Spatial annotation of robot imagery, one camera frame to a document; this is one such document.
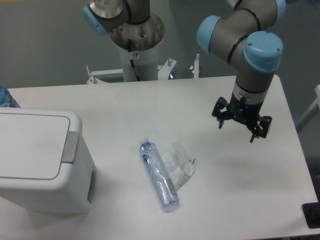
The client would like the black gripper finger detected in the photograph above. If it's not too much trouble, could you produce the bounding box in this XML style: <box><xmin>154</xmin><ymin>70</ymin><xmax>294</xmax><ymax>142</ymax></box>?
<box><xmin>249</xmin><ymin>115</ymin><xmax>272</xmax><ymax>143</ymax></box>
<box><xmin>211</xmin><ymin>97</ymin><xmax>233</xmax><ymax>129</ymax></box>

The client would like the white trash can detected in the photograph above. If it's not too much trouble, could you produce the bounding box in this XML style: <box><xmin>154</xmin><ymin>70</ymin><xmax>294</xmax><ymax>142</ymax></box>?
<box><xmin>0</xmin><ymin>108</ymin><xmax>97</xmax><ymax>214</ymax></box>

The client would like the white frame at right edge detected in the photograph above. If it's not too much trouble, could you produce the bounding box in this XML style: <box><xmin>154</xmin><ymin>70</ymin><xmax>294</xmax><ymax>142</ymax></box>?
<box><xmin>295</xmin><ymin>84</ymin><xmax>320</xmax><ymax>133</ymax></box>

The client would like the clear plastic water bottle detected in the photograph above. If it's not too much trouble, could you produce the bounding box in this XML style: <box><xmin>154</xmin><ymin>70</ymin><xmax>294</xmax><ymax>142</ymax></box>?
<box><xmin>138</xmin><ymin>138</ymin><xmax>180</xmax><ymax>213</ymax></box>

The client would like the black table corner mount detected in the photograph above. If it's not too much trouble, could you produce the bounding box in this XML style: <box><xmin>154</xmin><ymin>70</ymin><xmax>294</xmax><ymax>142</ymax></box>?
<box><xmin>302</xmin><ymin>202</ymin><xmax>320</xmax><ymax>229</ymax></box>

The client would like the blue bottle at left edge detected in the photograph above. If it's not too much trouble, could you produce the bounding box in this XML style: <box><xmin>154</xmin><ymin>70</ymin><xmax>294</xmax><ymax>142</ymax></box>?
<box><xmin>0</xmin><ymin>85</ymin><xmax>21</xmax><ymax>108</ymax></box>

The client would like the white trash can lid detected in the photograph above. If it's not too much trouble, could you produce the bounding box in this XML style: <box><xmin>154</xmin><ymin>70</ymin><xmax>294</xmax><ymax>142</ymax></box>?
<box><xmin>0</xmin><ymin>113</ymin><xmax>70</xmax><ymax>180</ymax></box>

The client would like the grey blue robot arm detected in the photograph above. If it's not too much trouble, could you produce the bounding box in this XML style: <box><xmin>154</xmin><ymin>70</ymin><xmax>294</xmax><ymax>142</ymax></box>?
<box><xmin>82</xmin><ymin>0</ymin><xmax>286</xmax><ymax>139</ymax></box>

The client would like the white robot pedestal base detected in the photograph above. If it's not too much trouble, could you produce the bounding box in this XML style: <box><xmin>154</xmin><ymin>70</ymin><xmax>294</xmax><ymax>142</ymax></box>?
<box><xmin>85</xmin><ymin>12</ymin><xmax>202</xmax><ymax>85</ymax></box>

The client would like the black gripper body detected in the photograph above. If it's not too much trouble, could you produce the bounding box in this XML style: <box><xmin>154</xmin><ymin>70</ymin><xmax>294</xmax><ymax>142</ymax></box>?
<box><xmin>227</xmin><ymin>93</ymin><xmax>263</xmax><ymax>129</ymax></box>

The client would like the crumpled white plastic wrapper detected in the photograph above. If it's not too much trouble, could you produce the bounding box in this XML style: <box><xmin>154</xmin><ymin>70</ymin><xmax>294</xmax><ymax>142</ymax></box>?
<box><xmin>161</xmin><ymin>141</ymin><xmax>198</xmax><ymax>191</ymax></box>

